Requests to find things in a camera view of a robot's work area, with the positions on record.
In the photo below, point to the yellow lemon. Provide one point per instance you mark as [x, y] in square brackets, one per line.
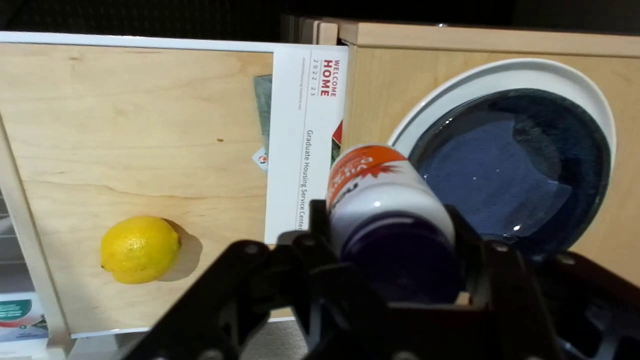
[138, 248]

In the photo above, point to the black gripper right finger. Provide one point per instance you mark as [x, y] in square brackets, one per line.
[564, 307]

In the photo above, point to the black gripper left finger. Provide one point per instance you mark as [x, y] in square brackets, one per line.
[232, 300]

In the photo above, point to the wooden night stand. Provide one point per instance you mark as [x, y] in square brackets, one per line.
[397, 64]

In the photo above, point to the pull-out wooden tray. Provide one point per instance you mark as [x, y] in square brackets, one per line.
[96, 129]

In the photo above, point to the white welcome booklet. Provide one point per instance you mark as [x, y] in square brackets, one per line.
[300, 108]

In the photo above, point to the white plate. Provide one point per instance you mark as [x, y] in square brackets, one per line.
[466, 83]

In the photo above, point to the black bowl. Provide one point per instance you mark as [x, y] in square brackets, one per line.
[533, 212]

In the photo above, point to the white bottle purple cap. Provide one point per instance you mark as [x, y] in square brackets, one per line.
[388, 224]

